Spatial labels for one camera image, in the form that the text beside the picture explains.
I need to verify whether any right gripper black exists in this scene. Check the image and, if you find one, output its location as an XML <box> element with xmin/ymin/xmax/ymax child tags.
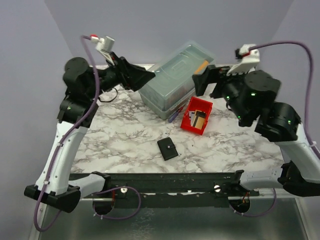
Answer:
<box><xmin>191</xmin><ymin>63</ymin><xmax>251</xmax><ymax>125</ymax></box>

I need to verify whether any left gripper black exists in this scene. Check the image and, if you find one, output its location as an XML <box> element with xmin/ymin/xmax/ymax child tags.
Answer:
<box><xmin>87</xmin><ymin>51</ymin><xmax>156</xmax><ymax>99</ymax></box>

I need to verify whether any red plastic bin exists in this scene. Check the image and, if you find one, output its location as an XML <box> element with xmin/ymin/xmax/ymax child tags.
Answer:
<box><xmin>180</xmin><ymin>96</ymin><xmax>213</xmax><ymax>136</ymax></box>

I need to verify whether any stack of credit cards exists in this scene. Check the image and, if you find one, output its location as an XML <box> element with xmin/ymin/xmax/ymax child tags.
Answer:
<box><xmin>188</xmin><ymin>110</ymin><xmax>207</xmax><ymax>130</ymax></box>

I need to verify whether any black card holder wallet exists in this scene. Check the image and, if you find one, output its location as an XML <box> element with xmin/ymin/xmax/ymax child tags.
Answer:
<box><xmin>157</xmin><ymin>137</ymin><xmax>179</xmax><ymax>161</ymax></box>

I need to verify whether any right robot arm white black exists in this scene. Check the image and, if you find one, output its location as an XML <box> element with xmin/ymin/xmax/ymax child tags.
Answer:
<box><xmin>192</xmin><ymin>64</ymin><xmax>320</xmax><ymax>197</ymax></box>

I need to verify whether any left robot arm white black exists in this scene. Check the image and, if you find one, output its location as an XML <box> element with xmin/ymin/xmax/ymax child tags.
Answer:
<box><xmin>24</xmin><ymin>52</ymin><xmax>156</xmax><ymax>213</ymax></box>

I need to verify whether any orange tool inside box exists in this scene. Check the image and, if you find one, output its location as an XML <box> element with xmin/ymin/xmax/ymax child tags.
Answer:
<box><xmin>194</xmin><ymin>60</ymin><xmax>209</xmax><ymax>75</ymax></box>

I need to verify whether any clear plastic storage box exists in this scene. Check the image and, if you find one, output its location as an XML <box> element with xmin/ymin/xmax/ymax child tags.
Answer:
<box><xmin>138</xmin><ymin>41</ymin><xmax>215</xmax><ymax>120</ymax></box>

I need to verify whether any blue red screwdriver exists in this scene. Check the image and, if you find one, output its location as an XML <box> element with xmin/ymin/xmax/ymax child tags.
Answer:
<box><xmin>168</xmin><ymin>105</ymin><xmax>184</xmax><ymax>123</ymax></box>

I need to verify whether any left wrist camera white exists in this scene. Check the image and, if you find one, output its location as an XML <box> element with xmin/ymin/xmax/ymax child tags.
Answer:
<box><xmin>89</xmin><ymin>34</ymin><xmax>115</xmax><ymax>65</ymax></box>

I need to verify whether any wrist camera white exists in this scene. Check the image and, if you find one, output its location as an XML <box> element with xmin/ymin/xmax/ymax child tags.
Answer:
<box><xmin>89</xmin><ymin>34</ymin><xmax>115</xmax><ymax>65</ymax></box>
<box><xmin>226</xmin><ymin>44</ymin><xmax>260</xmax><ymax>76</ymax></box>

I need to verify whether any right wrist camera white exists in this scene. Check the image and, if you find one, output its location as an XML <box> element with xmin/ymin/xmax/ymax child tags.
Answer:
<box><xmin>226</xmin><ymin>44</ymin><xmax>260</xmax><ymax>76</ymax></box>

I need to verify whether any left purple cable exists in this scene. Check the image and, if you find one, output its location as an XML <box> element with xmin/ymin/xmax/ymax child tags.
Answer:
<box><xmin>33</xmin><ymin>34</ymin><xmax>101</xmax><ymax>232</ymax></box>

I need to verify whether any purple cable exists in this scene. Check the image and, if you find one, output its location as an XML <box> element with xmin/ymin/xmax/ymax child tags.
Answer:
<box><xmin>248</xmin><ymin>41</ymin><xmax>320</xmax><ymax>161</ymax></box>
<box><xmin>33</xmin><ymin>34</ymin><xmax>101</xmax><ymax>232</ymax></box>

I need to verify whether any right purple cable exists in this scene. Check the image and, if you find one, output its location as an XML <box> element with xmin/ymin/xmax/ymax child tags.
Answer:
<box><xmin>248</xmin><ymin>41</ymin><xmax>320</xmax><ymax>161</ymax></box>

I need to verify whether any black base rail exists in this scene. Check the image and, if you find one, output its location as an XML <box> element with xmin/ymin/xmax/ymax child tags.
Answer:
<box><xmin>69</xmin><ymin>171</ymin><xmax>261</xmax><ymax>208</ymax></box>

